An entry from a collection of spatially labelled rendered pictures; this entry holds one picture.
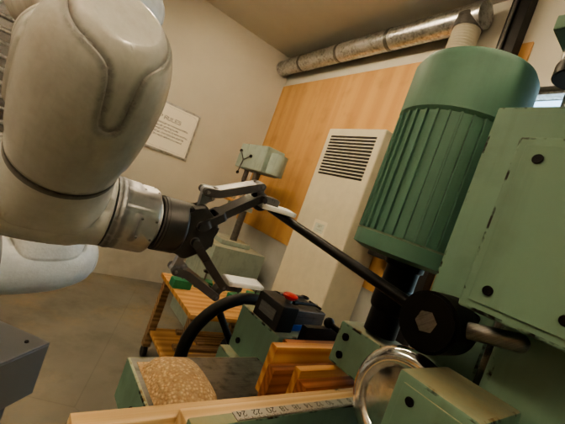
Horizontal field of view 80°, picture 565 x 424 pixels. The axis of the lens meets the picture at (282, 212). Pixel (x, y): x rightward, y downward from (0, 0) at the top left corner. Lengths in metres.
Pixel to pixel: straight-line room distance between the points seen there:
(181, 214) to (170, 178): 3.02
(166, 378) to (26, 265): 0.48
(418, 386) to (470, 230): 0.21
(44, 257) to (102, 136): 0.61
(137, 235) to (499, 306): 0.37
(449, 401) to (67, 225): 0.39
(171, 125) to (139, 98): 3.15
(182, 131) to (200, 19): 1.03
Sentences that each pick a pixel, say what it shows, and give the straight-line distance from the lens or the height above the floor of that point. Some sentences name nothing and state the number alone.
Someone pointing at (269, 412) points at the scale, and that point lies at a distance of 0.44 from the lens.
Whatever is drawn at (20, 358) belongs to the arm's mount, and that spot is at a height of 0.71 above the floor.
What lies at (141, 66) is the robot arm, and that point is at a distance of 0.29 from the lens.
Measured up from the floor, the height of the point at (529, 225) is 1.23.
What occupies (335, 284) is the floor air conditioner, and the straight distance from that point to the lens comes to 2.08.
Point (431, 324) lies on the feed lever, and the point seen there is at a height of 1.12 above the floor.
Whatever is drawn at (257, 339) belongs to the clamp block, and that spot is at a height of 0.93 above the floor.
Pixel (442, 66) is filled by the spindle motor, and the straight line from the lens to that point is 0.56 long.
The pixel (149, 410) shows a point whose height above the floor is 0.94.
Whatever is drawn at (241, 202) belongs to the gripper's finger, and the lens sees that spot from 0.52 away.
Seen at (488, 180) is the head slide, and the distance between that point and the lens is 0.48.
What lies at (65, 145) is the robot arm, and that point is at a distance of 0.32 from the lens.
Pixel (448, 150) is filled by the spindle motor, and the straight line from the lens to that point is 0.51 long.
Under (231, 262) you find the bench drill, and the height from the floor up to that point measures 0.60.
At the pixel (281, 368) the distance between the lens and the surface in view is 0.55.
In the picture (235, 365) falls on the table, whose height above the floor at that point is 0.90.
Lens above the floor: 1.18
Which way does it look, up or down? 1 degrees down
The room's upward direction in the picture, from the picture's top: 20 degrees clockwise
